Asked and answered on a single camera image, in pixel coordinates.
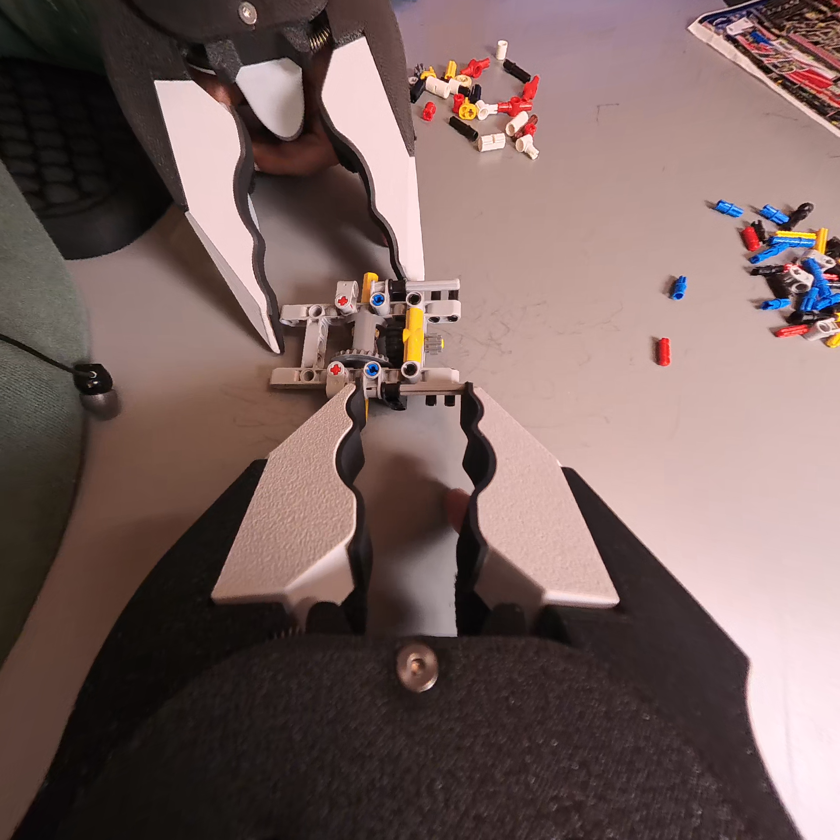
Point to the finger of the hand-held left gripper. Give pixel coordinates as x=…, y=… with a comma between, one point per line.
x=210, y=184
x=380, y=131

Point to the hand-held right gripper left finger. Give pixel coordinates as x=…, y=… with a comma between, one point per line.
x=289, y=518

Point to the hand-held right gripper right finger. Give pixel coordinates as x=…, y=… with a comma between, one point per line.
x=538, y=525

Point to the grey lego gearbox assembly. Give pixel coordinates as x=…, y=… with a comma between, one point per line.
x=367, y=321

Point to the pile of red white lego connectors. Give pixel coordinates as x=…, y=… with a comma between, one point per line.
x=472, y=98

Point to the single red lego pin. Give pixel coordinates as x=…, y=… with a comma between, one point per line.
x=662, y=351

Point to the single blue lego pin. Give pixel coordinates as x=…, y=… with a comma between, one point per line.
x=678, y=287

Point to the pile of blue yellow lego pins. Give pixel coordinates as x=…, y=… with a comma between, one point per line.
x=800, y=275

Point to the lego instruction booklet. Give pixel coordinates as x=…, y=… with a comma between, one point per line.
x=787, y=59

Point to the person's right hand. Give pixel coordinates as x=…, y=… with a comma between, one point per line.
x=456, y=512

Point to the person's left hand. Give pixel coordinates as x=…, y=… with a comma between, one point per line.
x=295, y=157

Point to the black mesh chair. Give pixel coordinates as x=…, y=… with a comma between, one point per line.
x=65, y=151

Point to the person's green hoodie torso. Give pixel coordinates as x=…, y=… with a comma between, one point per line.
x=33, y=394

